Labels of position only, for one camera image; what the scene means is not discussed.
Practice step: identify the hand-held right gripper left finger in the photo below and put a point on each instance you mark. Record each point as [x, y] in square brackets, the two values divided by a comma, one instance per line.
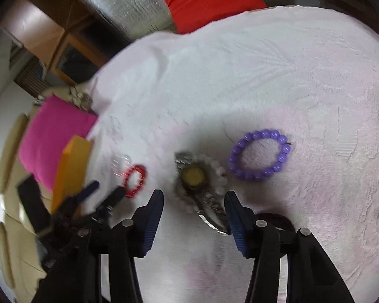
[150, 224]

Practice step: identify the orange box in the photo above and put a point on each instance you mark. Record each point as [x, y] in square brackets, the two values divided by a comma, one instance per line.
[71, 170]

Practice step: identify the beige leather sofa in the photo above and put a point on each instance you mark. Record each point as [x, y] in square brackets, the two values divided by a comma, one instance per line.
[11, 154]

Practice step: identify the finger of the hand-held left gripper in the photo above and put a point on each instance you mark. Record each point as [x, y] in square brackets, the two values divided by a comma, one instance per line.
[89, 189]
[115, 197]

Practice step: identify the silver foil board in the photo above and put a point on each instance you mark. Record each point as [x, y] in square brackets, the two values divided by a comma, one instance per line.
[126, 3]

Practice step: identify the wooden cabinet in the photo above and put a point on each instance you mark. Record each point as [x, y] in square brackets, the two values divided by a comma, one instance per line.
[50, 15]

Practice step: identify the white textured blanket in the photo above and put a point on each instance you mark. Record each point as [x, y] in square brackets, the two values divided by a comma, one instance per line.
[240, 85]

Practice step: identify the patterned cloth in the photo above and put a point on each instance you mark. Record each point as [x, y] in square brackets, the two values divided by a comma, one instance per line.
[80, 99]

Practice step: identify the silver metal watch band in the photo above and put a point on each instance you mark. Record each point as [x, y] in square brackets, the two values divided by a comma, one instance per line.
[194, 176]

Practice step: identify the pink pillow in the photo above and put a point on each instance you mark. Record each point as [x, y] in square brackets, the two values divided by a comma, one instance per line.
[50, 132]

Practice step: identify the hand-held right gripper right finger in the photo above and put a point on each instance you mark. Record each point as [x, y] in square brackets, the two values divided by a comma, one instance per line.
[238, 227]

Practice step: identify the red pillow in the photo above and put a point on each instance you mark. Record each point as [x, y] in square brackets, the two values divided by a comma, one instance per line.
[208, 0]

